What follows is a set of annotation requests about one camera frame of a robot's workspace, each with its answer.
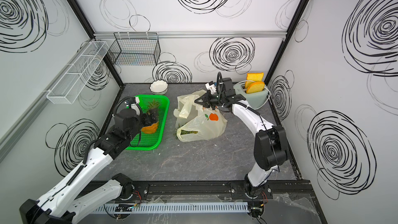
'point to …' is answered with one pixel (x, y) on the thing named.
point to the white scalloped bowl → (159, 87)
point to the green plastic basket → (153, 141)
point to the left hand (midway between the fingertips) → (151, 110)
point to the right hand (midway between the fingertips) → (195, 102)
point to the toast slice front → (255, 87)
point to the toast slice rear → (254, 76)
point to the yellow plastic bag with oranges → (193, 122)
